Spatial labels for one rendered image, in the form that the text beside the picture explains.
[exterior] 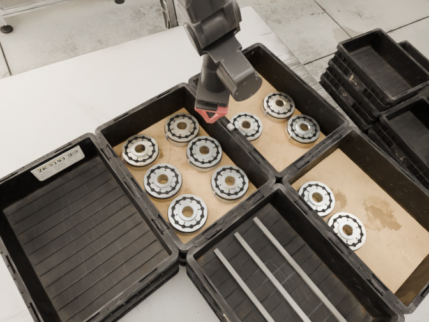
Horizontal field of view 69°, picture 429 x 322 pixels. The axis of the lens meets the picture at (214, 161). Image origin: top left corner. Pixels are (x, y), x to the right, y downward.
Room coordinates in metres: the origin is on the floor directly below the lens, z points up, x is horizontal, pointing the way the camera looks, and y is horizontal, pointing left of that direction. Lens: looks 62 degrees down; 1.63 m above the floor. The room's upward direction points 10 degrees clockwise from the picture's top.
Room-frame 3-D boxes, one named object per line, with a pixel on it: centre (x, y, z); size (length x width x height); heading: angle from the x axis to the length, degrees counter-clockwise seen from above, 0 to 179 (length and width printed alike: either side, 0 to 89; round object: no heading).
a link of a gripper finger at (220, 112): (0.42, 0.03, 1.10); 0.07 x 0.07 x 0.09; 2
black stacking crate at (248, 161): (0.38, 0.08, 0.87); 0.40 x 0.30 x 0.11; 48
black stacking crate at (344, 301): (0.11, -0.22, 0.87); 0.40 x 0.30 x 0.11; 48
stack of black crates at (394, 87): (1.28, -0.73, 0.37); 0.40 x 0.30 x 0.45; 38
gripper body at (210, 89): (0.44, 0.03, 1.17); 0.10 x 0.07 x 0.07; 2
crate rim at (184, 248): (0.38, 0.08, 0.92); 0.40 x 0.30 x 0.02; 48
